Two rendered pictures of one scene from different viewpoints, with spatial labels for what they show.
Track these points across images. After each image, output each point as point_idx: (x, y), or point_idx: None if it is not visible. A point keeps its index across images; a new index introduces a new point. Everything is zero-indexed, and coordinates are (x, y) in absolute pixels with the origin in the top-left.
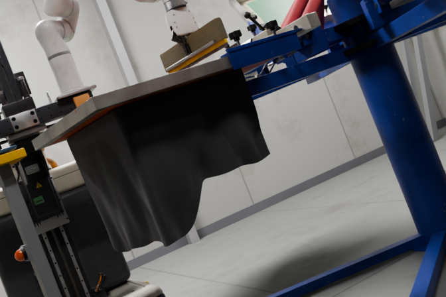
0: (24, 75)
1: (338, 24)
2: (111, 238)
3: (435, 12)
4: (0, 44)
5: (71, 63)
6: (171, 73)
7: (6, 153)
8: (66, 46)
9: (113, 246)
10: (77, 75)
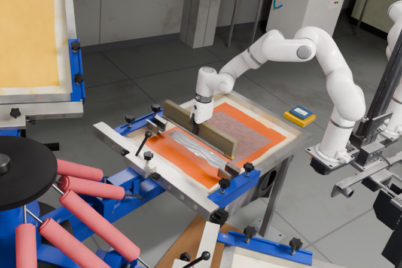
0: (370, 123)
1: (51, 206)
2: (266, 192)
3: (20, 134)
4: (378, 87)
5: (326, 127)
6: (192, 99)
7: (289, 109)
8: (332, 113)
9: (266, 197)
10: (323, 139)
